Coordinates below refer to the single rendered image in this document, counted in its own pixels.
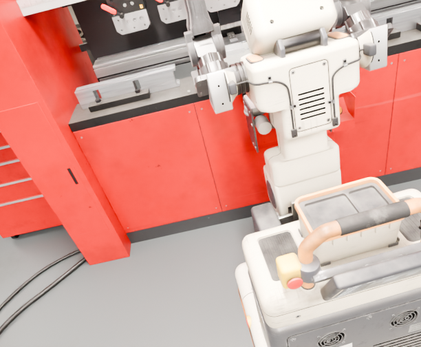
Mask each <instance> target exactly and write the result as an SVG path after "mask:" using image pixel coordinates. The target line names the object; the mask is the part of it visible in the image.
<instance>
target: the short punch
mask: <svg viewBox="0 0 421 347"><path fill-rule="evenodd" d="M217 13H218V17H219V24H220V27H221V30H223V29H226V28H231V27H235V26H238V25H242V24H241V10H240V5H239V4H237V6H235V7H231V8H226V9H223V10H219V11H217Z"/></svg>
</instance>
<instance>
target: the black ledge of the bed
mask: <svg viewBox="0 0 421 347"><path fill-rule="evenodd" d="M418 48H421V31H419V30H417V29H413V30H407V31H404V32H401V33H400V37H399V38H396V39H391V40H388V41H387V56H390V55H393V54H398V53H401V52H407V51H410V50H415V49H418ZM179 80H180V86H179V87H173V88H170V89H167V90H162V91H159V92H154V93H150V98H148V99H144V100H141V101H136V102H132V103H127V104H124V105H119V106H115V107H110V108H107V109H102V110H99V111H96V112H90V110H89V108H88V109H82V107H81V106H80V104H77V105H76V107H75V110H74V112H73V114H72V117H71V119H70V121H69V124H68V125H69V127H70V129H71V131H72V132H74V131H78V130H82V129H87V128H90V127H95V126H99V125H104V124H107V123H112V122H116V121H119V120H124V119H127V118H133V117H136V116H141V115H144V114H150V113H153V112H158V111H161V110H164V109H170V108H173V107H178V106H181V105H187V104H190V103H195V102H198V101H203V100H207V99H209V95H205V96H201V97H199V96H198V95H197V90H196V88H195V85H194V82H193V78H192V76H190V77H186V78H181V79H179ZM188 90H190V91H191V92H188Z"/></svg>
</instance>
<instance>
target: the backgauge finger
mask: <svg viewBox="0 0 421 347"><path fill-rule="evenodd" d="M220 29H221V27H220ZM240 33H241V26H240V25H238V26H235V27H231V28H226V29H223V30H221V34H222V37H223V38H224V37H228V38H229V40H230V42H231V43H236V42H238V40H237V37H236V36H235V35H236V34H240Z"/></svg>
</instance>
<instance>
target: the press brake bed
mask: <svg viewBox="0 0 421 347"><path fill-rule="evenodd" d="M359 70H360V82H359V84H358V86H357V87H355V88H354V89H353V90H351V92H352V93H353V94H354V96H355V97H356V111H355V124H354V127H353V128H349V129H344V130H341V131H337V132H334V142H335V143H336V144H337V145H338V146H339V156H340V169H341V184H342V185H343V184H346V183H348V182H353V181H356V180H360V179H363V178H368V177H374V178H378V179H379V180H381V181H382V182H383V184H384V185H385V186H386V187H388V186H391V185H397V184H401V183H404V182H410V181H413V180H419V179H421V48H418V49H415V50H410V51H407V52H401V53H398V54H393V55H390V56H387V66H386V67H382V68H379V69H377V70H372V71H368V70H366V69H363V68H359ZM255 130H256V135H257V144H258V148H259V153H257V151H256V149H255V147H254V145H253V143H252V141H251V138H250V134H249V131H248V126H247V121H246V115H245V114H244V102H243V98H242V94H240V95H238V96H236V97H235V99H234V101H233V109H232V110H229V111H226V112H222V113H218V114H216V113H215V111H214V109H213V107H212V105H211V102H210V99H207V100H203V101H198V102H195V103H190V104H187V105H181V106H178V107H173V108H170V109H164V110H161V111H158V112H153V113H150V114H144V115H141V116H136V117H133V118H127V119H124V120H119V121H116V122H112V123H107V124H104V125H99V126H95V127H90V128H87V129H82V130H78V131H74V132H73V134H74V136H75V137H76V139H77V141H78V144H79V145H80V148H81V149H82V151H83V153H84V155H85V157H86V159H87V161H88V163H89V164H90V166H91V168H92V170H93V172H94V174H95V176H96V177H97V179H98V181H99V183H100V186H101V187H102V189H103V191H104V192H105V195H106V197H107V199H108V201H109V202H110V204H111V206H112V208H113V210H114V212H115V214H116V215H117V217H118V219H119V221H120V223H121V225H122V227H123V229H124V230H125V233H126V234H127V236H128V238H129V240H130V242H131V243H132V244H133V243H136V242H141V241H145V240H151V239H154V238H160V237H164V236H167V235H173V234H176V233H182V232H185V231H191V230H195V229H201V228H204V227H209V226H213V225H216V224H222V223H225V222H231V221H235V220H240V219H244V218H249V217H252V214H251V209H252V208H253V207H255V206H257V205H260V204H265V203H267V202H269V203H271V201H270V199H269V196H268V190H267V186H266V179H265V175H264V170H263V167H264V165H266V162H265V158H264V152H265V151H266V150H267V149H269V148H272V147H276V146H278V140H277V133H276V129H275V128H274V129H273V128H272V129H271V131H270V132H269V133H268V134H260V133H259V132H258V130H257V128H256V127H255Z"/></svg>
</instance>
